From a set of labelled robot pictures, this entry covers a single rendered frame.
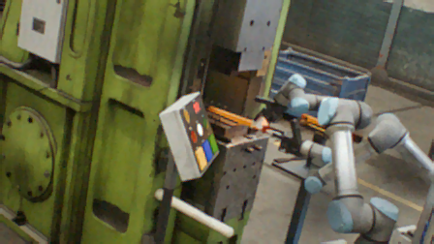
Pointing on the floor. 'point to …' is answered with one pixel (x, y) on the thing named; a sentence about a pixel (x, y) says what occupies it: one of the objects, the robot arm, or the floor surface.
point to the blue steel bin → (319, 78)
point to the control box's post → (166, 202)
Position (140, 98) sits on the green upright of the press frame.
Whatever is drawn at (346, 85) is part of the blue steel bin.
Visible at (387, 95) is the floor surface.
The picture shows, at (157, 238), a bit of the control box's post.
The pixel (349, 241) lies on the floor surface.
